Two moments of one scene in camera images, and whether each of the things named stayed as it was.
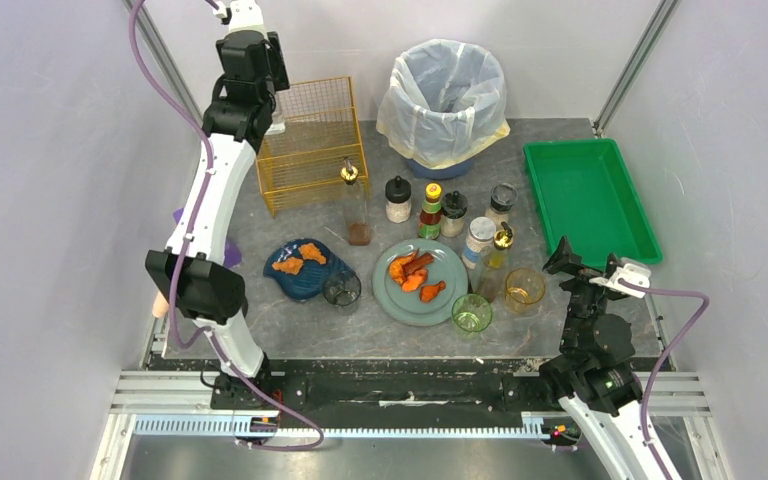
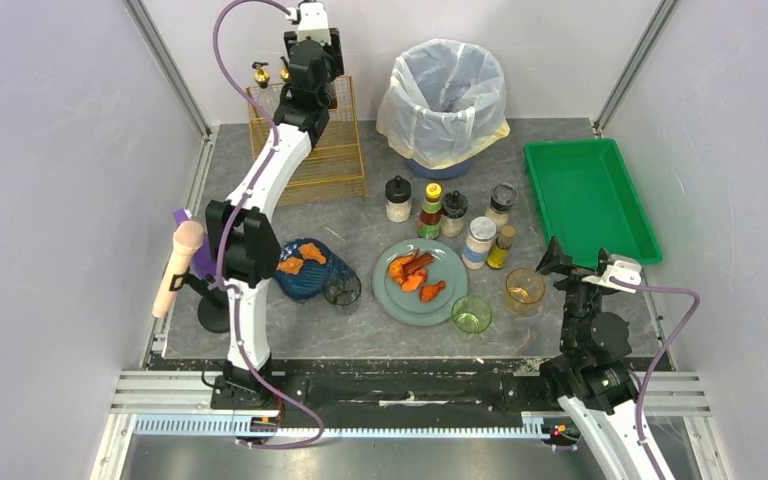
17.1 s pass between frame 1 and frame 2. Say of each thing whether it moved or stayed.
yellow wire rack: stayed
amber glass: stayed
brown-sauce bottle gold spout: moved
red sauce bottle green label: stayed
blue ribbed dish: stayed
